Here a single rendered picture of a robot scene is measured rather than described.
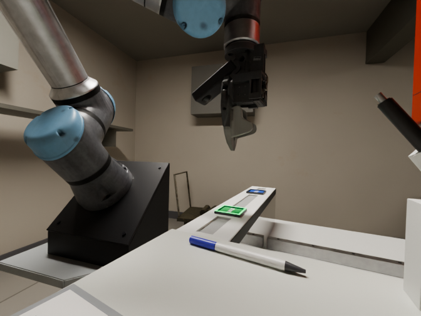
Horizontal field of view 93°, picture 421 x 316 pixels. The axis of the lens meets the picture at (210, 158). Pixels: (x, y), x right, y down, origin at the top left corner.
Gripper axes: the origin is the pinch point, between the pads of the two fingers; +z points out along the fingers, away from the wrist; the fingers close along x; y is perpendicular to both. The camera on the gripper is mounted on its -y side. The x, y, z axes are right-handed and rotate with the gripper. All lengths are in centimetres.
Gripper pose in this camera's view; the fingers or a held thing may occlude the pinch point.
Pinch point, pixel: (229, 145)
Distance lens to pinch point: 43.8
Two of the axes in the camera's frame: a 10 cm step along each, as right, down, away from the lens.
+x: 4.2, 0.0, 9.1
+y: 9.1, 0.3, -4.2
